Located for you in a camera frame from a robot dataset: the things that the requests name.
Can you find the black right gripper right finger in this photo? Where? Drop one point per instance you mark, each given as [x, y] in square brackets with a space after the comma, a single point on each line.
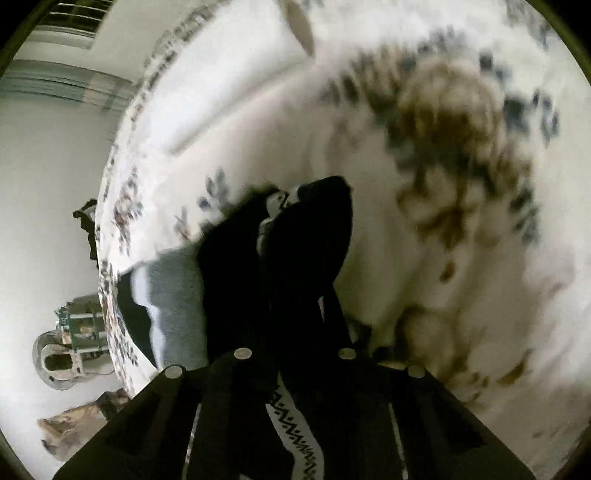
[382, 423]

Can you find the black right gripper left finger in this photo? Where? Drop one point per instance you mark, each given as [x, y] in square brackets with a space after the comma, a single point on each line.
[210, 423]

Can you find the black garment with patterned band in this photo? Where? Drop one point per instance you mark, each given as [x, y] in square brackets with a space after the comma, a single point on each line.
[258, 283]

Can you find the brown patterned cloth pile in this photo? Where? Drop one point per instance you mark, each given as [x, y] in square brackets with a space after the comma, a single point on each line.
[62, 435]

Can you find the round grey basket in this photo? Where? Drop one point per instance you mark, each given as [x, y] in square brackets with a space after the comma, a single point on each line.
[55, 362]

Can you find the floral cream bed blanket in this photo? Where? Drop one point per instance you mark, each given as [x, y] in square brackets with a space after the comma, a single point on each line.
[463, 128]

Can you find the green striped curtain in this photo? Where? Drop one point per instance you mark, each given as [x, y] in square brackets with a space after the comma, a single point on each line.
[67, 83]

